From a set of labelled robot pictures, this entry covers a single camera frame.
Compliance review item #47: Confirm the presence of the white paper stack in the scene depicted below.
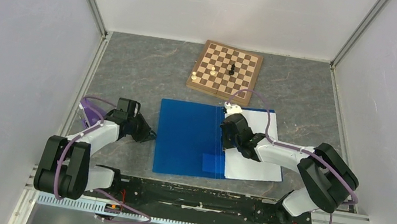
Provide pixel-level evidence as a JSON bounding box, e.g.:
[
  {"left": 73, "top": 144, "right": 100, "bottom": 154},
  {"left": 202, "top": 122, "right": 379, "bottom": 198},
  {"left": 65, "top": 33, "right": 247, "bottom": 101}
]
[{"left": 224, "top": 108, "right": 283, "bottom": 182}]

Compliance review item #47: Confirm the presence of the blue folder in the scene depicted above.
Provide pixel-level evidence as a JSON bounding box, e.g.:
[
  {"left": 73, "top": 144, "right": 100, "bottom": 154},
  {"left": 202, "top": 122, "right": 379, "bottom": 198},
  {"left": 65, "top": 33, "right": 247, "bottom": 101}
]
[{"left": 150, "top": 93, "right": 293, "bottom": 193}]

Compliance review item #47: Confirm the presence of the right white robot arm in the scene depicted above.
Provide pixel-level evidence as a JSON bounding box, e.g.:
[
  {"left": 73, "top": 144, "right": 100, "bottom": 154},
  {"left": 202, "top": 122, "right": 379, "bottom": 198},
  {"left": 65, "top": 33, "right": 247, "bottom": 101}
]
[{"left": 220, "top": 113, "right": 359, "bottom": 224}]

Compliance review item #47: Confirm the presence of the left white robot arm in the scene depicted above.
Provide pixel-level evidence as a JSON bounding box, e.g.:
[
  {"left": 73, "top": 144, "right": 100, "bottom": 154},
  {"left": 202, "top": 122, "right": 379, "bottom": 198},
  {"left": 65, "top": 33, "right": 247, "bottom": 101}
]
[{"left": 33, "top": 95, "right": 157, "bottom": 200}]

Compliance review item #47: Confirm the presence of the purple stapler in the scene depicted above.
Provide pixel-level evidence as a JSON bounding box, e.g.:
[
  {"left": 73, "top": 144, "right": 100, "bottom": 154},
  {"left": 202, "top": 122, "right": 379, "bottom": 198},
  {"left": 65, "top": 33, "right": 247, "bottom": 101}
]
[{"left": 79, "top": 98, "right": 106, "bottom": 129}]

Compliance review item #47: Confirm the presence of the black chess piece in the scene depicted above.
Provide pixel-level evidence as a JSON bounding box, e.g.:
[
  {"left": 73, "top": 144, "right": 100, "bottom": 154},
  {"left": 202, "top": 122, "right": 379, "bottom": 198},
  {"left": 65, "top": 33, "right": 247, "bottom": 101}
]
[{"left": 228, "top": 64, "right": 235, "bottom": 76}]

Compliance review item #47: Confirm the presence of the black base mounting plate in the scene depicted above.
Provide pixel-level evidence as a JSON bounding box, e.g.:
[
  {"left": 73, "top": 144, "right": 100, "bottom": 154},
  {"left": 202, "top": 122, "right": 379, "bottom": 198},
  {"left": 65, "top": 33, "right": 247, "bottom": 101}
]
[{"left": 82, "top": 168, "right": 316, "bottom": 224}]

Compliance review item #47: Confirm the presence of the wooden chessboard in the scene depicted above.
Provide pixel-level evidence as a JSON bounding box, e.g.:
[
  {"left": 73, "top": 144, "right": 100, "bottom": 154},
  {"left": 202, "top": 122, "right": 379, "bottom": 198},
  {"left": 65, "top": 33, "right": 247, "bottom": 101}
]
[{"left": 186, "top": 40, "right": 264, "bottom": 106}]

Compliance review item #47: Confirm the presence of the white chess pawn left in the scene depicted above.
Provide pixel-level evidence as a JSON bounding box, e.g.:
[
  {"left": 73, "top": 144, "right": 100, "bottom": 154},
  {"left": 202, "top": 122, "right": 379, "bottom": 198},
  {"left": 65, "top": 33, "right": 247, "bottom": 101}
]
[{"left": 191, "top": 72, "right": 197, "bottom": 81}]

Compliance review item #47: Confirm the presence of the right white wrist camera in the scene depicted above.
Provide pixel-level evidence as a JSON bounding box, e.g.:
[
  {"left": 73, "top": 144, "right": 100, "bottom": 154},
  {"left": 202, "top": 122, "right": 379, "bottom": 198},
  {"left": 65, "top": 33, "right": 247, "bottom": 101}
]
[{"left": 224, "top": 102, "right": 243, "bottom": 118}]

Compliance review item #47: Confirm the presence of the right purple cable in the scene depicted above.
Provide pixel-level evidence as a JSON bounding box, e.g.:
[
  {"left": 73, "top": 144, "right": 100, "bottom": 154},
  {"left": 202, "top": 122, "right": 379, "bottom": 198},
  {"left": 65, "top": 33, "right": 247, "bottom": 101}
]
[{"left": 207, "top": 86, "right": 374, "bottom": 224}]

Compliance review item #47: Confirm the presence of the grey slotted cable duct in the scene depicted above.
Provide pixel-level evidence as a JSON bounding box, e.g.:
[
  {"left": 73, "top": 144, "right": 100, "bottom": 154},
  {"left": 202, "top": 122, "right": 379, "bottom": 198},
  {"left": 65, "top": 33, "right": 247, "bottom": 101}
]
[{"left": 37, "top": 192, "right": 202, "bottom": 224}]

